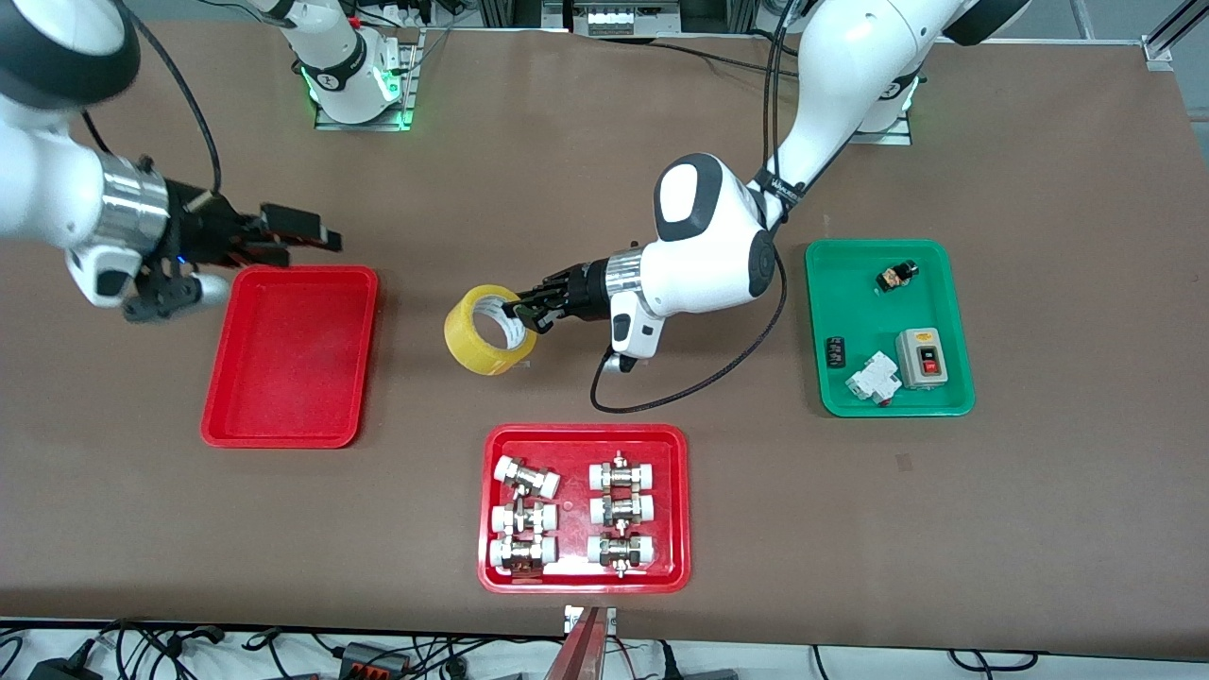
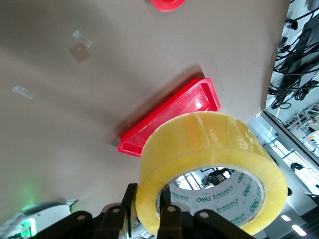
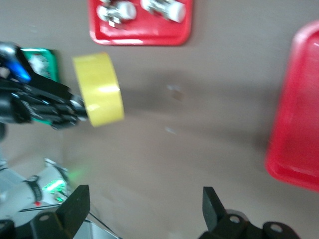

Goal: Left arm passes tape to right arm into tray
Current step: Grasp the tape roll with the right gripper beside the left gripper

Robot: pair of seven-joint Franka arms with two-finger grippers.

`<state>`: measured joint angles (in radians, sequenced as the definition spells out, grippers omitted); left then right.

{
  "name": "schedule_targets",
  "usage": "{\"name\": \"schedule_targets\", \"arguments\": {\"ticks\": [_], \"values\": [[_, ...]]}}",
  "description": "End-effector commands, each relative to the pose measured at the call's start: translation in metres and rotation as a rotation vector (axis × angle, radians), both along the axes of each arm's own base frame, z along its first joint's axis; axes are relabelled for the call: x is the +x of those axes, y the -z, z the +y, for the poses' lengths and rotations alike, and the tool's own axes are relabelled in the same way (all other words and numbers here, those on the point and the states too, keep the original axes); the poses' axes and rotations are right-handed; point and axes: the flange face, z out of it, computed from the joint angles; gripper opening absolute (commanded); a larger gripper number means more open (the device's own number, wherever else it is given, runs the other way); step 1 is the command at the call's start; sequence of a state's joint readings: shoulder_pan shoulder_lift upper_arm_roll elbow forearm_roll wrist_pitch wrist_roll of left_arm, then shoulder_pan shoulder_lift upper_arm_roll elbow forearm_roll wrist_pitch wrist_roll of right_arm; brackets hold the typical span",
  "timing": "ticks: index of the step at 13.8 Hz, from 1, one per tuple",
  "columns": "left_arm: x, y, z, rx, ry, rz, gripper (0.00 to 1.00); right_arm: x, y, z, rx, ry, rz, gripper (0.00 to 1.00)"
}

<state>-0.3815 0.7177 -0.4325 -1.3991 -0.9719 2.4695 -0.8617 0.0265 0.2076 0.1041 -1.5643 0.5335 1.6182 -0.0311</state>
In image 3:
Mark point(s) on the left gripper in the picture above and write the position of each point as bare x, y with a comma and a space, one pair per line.
37, 99

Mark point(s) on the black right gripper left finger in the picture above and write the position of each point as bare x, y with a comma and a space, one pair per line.
72, 209

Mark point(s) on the tilted white metal pipe fitting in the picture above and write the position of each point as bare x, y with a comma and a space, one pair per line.
164, 8

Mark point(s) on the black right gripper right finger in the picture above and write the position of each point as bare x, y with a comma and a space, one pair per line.
219, 219

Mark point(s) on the white circuit breaker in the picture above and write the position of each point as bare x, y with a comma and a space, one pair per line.
38, 64

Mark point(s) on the yellow tape roll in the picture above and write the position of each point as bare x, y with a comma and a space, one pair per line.
99, 89

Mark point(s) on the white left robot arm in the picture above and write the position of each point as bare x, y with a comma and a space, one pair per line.
25, 189

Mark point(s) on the empty red plastic tray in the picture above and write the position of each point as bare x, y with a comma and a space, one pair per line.
296, 112

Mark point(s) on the green plastic tray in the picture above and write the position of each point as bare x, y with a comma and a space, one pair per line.
53, 67

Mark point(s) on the red tray holding fittings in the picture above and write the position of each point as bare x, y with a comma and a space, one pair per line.
149, 32

